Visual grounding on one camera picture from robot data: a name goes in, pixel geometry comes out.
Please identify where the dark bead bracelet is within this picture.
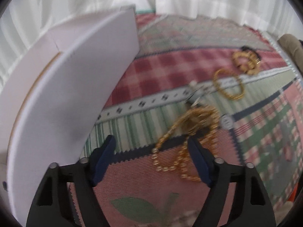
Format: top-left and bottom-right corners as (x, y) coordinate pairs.
(241, 46), (262, 62)

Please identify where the cream bead bracelet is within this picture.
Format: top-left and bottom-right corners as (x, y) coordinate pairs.
(232, 51), (260, 75)

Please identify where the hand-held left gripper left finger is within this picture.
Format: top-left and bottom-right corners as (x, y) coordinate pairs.
(26, 134), (116, 227)

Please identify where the brown cloth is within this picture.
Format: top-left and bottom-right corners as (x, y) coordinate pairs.
(277, 33), (303, 72)

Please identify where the amber bead necklace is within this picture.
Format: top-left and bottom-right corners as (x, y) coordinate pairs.
(151, 99), (221, 183)

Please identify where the yellow bangle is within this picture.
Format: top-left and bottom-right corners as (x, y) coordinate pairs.
(213, 69), (245, 101)

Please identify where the patchwork plaid tablecloth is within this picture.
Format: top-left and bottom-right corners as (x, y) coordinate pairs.
(69, 13), (301, 227)

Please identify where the white cardboard box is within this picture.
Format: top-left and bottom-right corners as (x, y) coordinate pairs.
(0, 5), (141, 225)

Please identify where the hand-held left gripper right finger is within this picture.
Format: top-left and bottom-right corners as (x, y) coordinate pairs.
(187, 137), (277, 227)

